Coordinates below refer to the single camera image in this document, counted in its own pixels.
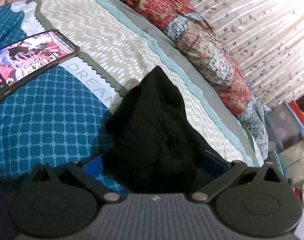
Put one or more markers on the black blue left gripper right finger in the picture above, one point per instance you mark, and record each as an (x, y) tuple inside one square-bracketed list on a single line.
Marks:
[(253, 201)]

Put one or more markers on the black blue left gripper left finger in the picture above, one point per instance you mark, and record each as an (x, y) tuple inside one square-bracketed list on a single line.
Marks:
[(58, 201)]

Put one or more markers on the black pant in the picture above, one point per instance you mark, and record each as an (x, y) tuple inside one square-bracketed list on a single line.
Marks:
[(154, 147)]

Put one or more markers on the beige storage box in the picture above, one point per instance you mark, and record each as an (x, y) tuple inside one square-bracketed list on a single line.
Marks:
[(292, 163)]

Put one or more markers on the teal rimmed storage bin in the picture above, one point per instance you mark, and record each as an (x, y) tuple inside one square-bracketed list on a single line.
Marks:
[(283, 128)]

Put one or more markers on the patterned bedsheet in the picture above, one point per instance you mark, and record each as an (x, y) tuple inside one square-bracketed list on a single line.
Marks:
[(59, 117)]

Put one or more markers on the smartphone with lit screen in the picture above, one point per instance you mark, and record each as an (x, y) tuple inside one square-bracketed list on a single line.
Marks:
[(26, 59)]

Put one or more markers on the beige floral curtain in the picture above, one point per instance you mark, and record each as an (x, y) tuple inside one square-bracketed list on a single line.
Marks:
[(266, 38)]

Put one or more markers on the red patchwork quilt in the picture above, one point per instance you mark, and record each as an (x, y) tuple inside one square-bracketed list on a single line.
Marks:
[(196, 39)]

